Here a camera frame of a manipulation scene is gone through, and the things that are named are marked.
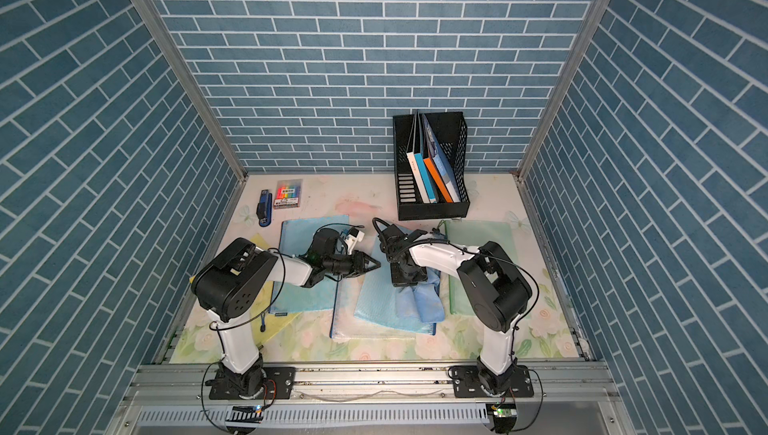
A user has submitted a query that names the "clear grey document bag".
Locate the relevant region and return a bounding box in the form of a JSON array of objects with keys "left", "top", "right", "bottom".
[{"left": 330, "top": 276, "right": 384, "bottom": 342}]

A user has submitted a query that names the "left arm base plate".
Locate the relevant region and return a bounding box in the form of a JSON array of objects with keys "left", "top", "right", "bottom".
[{"left": 205, "top": 364, "right": 296, "bottom": 402}]

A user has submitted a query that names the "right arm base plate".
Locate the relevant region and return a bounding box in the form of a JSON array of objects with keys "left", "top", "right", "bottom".
[{"left": 447, "top": 364, "right": 534, "bottom": 398}]

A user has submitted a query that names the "aluminium front rail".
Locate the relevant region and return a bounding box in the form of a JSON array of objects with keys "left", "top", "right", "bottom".
[{"left": 108, "top": 361, "right": 633, "bottom": 434}]

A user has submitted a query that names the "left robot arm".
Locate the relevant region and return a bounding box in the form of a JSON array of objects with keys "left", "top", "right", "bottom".
[{"left": 191, "top": 224, "right": 381, "bottom": 376}]

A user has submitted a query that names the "yellow mesh document bag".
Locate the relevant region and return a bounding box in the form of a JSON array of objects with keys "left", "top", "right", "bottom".
[{"left": 188, "top": 232, "right": 301, "bottom": 346}]

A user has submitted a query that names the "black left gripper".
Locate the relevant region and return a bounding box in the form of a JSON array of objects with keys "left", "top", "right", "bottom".
[{"left": 321, "top": 251, "right": 381, "bottom": 278}]

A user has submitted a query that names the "blue folder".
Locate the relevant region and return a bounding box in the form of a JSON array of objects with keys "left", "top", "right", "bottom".
[{"left": 421, "top": 114, "right": 461, "bottom": 203}]

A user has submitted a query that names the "black mesh file holder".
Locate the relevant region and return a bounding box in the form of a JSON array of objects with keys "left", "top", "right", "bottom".
[{"left": 393, "top": 112, "right": 470, "bottom": 221}]

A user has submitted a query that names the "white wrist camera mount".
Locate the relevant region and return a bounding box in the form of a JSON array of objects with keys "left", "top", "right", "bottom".
[{"left": 343, "top": 227, "right": 365, "bottom": 253}]

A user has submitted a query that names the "orange book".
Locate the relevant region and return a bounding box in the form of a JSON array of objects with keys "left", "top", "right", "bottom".
[{"left": 424, "top": 157, "right": 453, "bottom": 203}]

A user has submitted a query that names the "blue mesh document bag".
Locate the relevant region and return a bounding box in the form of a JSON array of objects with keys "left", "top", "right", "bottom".
[{"left": 270, "top": 215, "right": 349, "bottom": 315}]

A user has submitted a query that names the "blue black stapler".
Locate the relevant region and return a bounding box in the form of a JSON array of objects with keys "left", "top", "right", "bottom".
[{"left": 256, "top": 189, "right": 273, "bottom": 228}]

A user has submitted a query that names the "green mesh document bag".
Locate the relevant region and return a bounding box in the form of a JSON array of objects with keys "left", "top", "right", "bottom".
[{"left": 440, "top": 219, "right": 518, "bottom": 316}]

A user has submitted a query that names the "teal book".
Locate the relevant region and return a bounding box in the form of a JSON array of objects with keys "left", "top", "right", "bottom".
[{"left": 414, "top": 153, "right": 438, "bottom": 203}]

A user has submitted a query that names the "light blue cleaning cloth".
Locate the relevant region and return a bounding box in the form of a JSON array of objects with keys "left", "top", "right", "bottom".
[{"left": 395, "top": 268, "right": 445, "bottom": 324}]

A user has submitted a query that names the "box of coloured markers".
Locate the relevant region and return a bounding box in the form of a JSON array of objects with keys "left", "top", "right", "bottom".
[{"left": 273, "top": 179, "right": 302, "bottom": 209}]

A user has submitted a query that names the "light blue document bag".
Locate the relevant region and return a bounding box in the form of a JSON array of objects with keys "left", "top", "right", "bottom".
[{"left": 352, "top": 234, "right": 437, "bottom": 339}]

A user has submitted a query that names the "white book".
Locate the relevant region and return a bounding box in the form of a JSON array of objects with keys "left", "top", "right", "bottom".
[{"left": 406, "top": 152, "right": 430, "bottom": 204}]

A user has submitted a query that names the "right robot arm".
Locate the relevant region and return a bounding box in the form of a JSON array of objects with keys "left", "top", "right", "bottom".
[{"left": 372, "top": 217, "right": 534, "bottom": 377}]

